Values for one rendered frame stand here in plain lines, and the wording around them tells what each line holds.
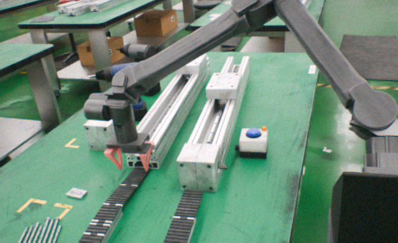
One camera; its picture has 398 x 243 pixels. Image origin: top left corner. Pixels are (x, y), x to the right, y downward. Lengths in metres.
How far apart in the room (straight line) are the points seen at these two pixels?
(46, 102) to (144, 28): 2.37
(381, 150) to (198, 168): 0.44
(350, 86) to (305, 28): 0.18
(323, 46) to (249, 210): 0.42
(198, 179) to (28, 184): 0.51
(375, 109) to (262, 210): 0.36
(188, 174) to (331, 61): 0.45
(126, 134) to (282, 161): 0.46
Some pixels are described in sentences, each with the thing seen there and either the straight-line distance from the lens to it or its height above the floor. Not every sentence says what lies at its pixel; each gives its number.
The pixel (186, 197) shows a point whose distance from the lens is 0.95.
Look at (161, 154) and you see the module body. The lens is 1.14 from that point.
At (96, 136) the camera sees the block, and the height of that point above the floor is 0.84.
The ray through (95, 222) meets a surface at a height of 0.81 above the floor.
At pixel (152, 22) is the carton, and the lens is 4.93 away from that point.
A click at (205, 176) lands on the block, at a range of 0.99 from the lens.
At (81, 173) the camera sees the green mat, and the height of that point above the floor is 0.78.
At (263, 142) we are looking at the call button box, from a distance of 1.10.
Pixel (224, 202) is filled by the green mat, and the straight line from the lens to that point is 0.98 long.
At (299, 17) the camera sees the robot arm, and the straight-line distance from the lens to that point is 0.92.
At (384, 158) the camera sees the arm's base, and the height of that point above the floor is 0.99.
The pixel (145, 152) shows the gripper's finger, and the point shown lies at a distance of 0.98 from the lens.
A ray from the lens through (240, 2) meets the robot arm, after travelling 0.94.
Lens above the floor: 1.41
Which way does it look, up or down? 26 degrees down
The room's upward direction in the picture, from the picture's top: 6 degrees counter-clockwise
